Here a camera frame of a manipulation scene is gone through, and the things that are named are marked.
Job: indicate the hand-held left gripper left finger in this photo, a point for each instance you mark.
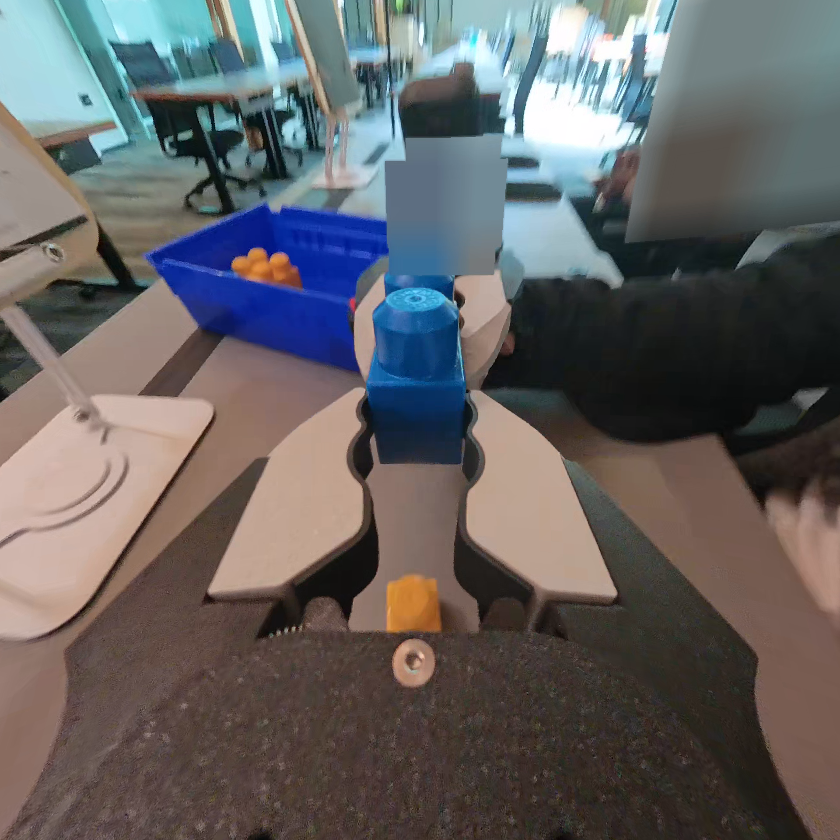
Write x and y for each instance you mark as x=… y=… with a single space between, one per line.
x=295 y=512

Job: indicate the blue mega block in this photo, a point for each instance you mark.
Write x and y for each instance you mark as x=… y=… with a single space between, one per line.
x=417 y=407

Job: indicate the long wooden desk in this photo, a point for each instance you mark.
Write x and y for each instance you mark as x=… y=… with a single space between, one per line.
x=210 y=92

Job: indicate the person's right forearm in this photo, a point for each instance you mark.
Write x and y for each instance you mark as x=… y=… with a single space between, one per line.
x=656 y=348

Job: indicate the blue plastic bin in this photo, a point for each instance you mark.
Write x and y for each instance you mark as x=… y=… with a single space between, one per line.
x=262 y=321

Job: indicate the black office chair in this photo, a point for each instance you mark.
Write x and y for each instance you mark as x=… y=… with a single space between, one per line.
x=197 y=138

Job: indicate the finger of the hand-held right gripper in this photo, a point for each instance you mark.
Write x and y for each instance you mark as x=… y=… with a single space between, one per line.
x=485 y=328
x=364 y=328

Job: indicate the grey printed shirt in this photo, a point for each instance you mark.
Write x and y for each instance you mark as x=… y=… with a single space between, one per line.
x=814 y=551

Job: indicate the row of mixed mega blocks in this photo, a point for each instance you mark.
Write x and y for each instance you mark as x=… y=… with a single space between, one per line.
x=266 y=269

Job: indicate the dark fleece jacket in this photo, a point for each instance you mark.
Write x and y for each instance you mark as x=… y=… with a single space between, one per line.
x=794 y=459

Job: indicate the black pad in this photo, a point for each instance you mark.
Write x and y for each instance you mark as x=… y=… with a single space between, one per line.
x=533 y=192
x=523 y=161

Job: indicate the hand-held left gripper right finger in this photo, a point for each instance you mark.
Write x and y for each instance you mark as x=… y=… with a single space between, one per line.
x=544 y=518

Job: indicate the yellow mega block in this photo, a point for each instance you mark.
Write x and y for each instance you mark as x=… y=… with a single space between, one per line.
x=413 y=604

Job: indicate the person's right hand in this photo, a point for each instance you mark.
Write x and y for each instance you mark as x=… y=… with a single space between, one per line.
x=508 y=342

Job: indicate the wooden top desk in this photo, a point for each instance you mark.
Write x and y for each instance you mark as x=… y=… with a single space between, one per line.
x=72 y=131

